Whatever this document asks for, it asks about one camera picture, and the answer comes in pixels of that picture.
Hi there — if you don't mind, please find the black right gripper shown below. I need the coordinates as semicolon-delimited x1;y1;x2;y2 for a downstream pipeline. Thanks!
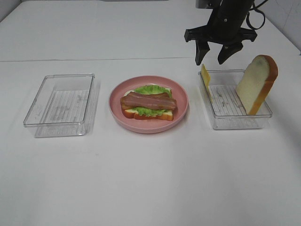
184;4;257;65

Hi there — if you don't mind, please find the yellow cheese slice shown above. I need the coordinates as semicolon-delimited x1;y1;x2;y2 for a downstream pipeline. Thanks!
200;64;212;102

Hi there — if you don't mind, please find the green lettuce leaf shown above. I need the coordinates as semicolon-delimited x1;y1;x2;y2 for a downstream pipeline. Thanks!
128;85;175;117

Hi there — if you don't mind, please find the bread slice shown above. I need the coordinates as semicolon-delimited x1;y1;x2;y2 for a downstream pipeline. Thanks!
121;88;174;121
236;55;278;115

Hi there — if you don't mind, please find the bacon strip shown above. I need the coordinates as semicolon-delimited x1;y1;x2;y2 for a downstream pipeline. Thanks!
120;92;169;109
120;92;177;110

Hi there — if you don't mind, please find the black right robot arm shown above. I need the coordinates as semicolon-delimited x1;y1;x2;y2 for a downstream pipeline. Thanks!
184;0;257;65

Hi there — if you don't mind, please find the clear plastic right tray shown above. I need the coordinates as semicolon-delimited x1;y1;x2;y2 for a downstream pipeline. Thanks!
198;69;272;130

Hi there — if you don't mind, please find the clear plastic tray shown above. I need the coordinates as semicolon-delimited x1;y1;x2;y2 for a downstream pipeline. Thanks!
23;73;100;138
198;69;272;130

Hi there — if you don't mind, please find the pink plate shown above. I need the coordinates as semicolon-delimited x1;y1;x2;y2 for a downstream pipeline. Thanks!
109;76;189;134

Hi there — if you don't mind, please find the clear plastic left tray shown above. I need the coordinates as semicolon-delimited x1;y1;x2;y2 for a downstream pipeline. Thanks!
23;73;100;138

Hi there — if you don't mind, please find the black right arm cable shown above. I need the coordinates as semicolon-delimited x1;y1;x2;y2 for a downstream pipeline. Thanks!
246;0;271;30

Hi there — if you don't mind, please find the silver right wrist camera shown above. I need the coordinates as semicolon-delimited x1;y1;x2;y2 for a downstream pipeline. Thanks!
195;0;219;9

